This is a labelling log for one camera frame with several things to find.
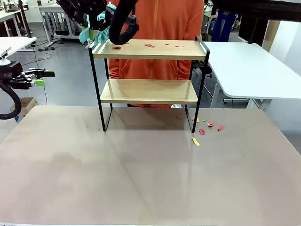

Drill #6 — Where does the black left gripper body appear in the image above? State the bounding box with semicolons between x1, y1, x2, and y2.
0;61;24;88

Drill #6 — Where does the turquoise microfiber duster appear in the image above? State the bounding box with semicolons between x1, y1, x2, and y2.
79;1;116;47

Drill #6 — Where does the cardboard box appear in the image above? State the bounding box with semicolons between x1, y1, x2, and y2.
10;97;40;123

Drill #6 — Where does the grey workbench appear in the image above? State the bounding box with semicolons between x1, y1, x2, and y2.
39;4;99;47

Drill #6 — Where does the black pole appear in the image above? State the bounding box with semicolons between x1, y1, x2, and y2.
18;0;33;40

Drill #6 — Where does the cluttered white lab desk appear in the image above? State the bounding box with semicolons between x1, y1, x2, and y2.
0;9;29;37

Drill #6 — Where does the person in orange hoodie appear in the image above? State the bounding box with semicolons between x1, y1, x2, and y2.
107;0;205;108

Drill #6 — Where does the background person in blue trousers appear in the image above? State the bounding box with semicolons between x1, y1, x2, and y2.
211;10;237;42

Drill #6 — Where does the black monitor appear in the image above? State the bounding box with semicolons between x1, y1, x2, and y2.
238;20;269;45

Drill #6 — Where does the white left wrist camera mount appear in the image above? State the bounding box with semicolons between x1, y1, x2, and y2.
0;46;12;66

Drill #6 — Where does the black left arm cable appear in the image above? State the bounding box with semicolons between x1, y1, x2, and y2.
0;80;22;120

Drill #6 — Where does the wooden two-tier black-frame shelf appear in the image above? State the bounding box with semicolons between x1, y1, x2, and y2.
88;35;210;134

